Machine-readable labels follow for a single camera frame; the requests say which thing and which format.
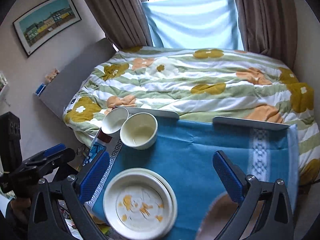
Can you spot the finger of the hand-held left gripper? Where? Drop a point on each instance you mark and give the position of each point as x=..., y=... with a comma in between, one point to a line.
x=53, y=150
x=57, y=158

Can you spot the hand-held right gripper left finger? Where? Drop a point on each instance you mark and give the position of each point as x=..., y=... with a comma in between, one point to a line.
x=96, y=175

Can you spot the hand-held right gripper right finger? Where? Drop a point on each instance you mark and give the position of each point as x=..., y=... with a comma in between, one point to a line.
x=230, y=177

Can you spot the small white duck plate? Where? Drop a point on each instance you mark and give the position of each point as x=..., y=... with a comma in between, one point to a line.
x=137, y=205

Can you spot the white cup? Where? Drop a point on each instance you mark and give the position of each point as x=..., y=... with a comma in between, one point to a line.
x=113, y=121

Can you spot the cream cup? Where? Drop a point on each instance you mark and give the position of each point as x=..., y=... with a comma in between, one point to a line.
x=138, y=132

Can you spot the blue table cloth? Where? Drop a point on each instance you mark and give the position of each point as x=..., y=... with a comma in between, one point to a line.
x=190, y=150

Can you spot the small blue object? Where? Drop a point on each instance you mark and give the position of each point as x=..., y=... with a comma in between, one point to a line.
x=40, y=89

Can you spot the grey headboard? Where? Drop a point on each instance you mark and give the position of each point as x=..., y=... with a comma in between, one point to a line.
x=75, y=80

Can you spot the small printed box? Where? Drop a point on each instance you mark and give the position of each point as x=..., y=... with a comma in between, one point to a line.
x=52, y=75

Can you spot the floral striped blanket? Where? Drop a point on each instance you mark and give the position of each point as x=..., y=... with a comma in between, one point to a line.
x=200, y=80

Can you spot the framed houses picture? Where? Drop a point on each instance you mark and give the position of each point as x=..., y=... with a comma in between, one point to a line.
x=47, y=22

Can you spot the brown curtain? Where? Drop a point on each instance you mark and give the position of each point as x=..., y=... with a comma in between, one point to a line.
x=117, y=12
x=265, y=17

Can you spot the light blue cloth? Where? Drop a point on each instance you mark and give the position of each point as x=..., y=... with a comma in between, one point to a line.
x=192, y=22

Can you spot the grey table rail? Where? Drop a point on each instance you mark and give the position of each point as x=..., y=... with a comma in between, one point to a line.
x=250, y=123
x=150, y=112

